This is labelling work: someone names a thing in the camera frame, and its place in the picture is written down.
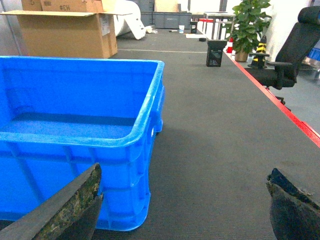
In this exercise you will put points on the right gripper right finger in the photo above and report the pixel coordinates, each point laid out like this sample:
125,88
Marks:
294,208

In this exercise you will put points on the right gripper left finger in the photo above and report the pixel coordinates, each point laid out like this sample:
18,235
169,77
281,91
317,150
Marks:
70,214

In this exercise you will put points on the blue plastic crate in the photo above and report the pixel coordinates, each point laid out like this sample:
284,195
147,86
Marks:
59,116

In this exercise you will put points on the large open cardboard box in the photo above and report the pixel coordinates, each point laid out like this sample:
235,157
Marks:
68,34

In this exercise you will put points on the black battery box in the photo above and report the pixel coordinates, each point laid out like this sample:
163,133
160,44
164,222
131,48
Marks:
215,50

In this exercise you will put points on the small cardboard box on top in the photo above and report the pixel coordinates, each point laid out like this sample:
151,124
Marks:
84,6

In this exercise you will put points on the black office chair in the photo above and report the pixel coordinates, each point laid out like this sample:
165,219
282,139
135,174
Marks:
300,41

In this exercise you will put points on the black yellow striped bollard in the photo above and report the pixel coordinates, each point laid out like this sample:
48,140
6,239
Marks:
258,61

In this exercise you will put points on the red white traffic cone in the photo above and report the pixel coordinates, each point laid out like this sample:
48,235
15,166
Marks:
229,48

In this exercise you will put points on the potted green plant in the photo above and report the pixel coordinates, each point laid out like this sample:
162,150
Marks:
250,20

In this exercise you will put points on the white foam roll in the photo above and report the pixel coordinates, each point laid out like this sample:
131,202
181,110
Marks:
129,22

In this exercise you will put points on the grey storage crate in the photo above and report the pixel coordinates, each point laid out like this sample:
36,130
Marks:
166,20

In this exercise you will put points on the white paper cup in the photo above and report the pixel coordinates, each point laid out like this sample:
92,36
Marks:
181,29

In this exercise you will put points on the metal frame table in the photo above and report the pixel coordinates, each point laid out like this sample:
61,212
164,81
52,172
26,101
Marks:
221,27

